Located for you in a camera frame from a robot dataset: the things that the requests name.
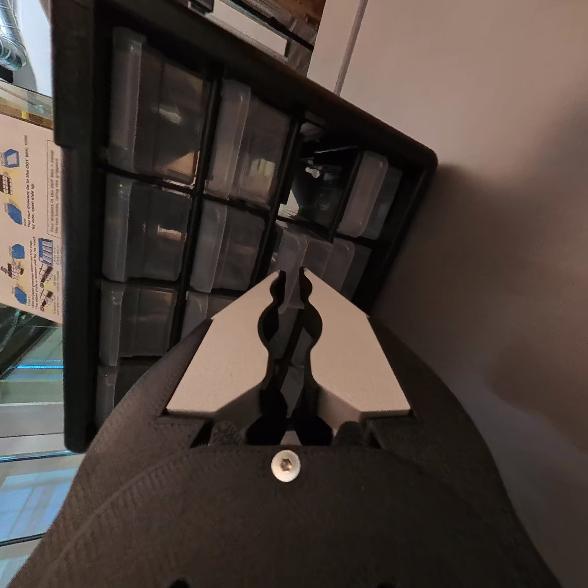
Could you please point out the grid of cabinet drawers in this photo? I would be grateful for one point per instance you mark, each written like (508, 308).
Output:
(151, 115)

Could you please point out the clear plastic drawer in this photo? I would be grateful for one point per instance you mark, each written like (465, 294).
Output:
(321, 257)

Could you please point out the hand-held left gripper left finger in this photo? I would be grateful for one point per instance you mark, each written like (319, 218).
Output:
(220, 367)

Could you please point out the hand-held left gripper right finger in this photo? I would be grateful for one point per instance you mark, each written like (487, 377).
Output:
(358, 367)

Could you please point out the glass window wall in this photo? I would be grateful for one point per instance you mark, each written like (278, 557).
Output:
(27, 500)

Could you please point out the printed instruction poster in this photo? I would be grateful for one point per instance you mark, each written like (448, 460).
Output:
(27, 206)

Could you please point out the instruction poster on wooden board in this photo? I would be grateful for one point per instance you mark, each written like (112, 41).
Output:
(23, 103)

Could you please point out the silver ventilation duct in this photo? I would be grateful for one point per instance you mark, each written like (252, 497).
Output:
(18, 41)

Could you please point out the black drawer cabinet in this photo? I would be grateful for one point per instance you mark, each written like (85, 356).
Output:
(76, 275)

